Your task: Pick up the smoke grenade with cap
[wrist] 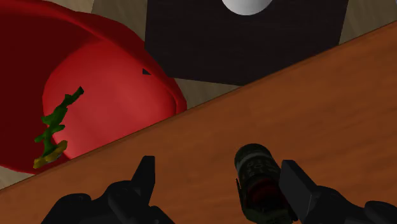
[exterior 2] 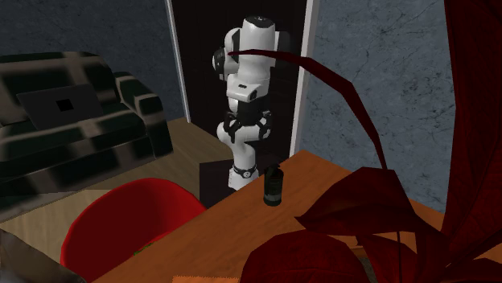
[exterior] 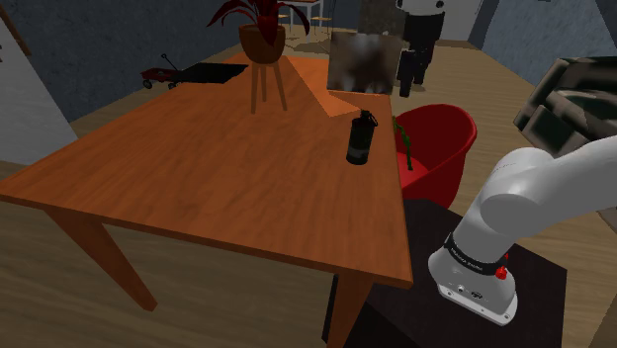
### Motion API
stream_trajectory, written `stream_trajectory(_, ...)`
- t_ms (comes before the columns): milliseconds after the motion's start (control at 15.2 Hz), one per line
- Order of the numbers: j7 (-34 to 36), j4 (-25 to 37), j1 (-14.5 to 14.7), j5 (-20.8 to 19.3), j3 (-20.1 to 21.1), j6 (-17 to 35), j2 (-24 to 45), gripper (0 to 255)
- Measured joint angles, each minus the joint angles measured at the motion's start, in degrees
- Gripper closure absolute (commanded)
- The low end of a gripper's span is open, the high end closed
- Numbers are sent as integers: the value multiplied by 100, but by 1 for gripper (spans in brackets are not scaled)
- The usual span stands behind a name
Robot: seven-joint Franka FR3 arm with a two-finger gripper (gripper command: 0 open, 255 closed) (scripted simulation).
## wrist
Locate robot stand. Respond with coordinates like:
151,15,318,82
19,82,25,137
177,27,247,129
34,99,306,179
144,0,350,87

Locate dark green cylindrical bottle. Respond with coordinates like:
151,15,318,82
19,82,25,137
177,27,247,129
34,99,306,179
233,143,299,224

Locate red fruit with green stem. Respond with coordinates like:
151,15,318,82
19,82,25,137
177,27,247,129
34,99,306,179
0,0,188,174

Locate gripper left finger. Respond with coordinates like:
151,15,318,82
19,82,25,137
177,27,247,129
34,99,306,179
40,155,175,224

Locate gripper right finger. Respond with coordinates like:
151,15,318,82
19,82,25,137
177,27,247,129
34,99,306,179
278,159,397,224

